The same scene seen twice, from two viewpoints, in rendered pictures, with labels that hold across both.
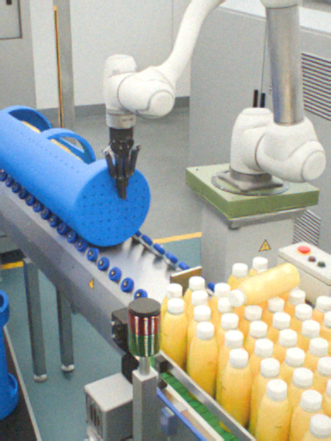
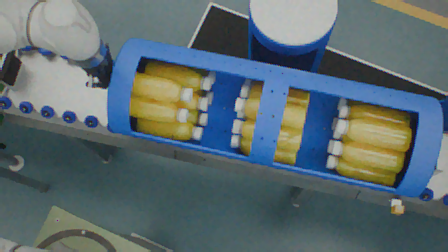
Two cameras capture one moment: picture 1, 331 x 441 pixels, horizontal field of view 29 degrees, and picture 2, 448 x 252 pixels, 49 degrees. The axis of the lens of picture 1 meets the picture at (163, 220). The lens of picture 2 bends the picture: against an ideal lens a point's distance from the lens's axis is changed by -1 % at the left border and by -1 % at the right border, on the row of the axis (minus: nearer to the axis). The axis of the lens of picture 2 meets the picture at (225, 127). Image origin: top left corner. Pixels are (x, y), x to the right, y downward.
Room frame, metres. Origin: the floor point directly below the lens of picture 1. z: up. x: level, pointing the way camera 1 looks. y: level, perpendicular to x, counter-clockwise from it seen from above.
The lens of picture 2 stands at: (2.51, 0.06, 2.45)
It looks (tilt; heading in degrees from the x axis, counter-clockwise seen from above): 75 degrees down; 144
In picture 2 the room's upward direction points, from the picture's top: 8 degrees counter-clockwise
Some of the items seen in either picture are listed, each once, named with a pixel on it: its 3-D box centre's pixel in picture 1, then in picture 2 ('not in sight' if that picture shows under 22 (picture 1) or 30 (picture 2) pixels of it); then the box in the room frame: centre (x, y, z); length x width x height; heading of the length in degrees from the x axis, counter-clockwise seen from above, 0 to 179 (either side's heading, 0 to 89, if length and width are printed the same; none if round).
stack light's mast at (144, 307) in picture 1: (144, 339); not in sight; (1.05, 0.03, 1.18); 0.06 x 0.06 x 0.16
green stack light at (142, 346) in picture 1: (144, 338); not in sight; (1.05, 0.03, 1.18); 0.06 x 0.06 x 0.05
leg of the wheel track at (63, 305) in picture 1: (64, 313); (304, 192); (2.49, 0.45, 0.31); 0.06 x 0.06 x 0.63; 33
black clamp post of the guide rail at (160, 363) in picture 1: (160, 371); not in sight; (1.26, 0.00, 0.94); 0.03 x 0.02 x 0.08; 33
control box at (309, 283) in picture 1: (315, 274); not in sight; (1.55, -0.42, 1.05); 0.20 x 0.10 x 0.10; 33
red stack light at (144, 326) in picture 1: (144, 318); not in sight; (1.05, 0.03, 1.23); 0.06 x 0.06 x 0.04
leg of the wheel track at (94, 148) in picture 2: not in sight; (88, 143); (1.66, -0.08, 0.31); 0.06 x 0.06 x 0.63; 33
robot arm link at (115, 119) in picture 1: (121, 116); (85, 48); (1.91, 0.13, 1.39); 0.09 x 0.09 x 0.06
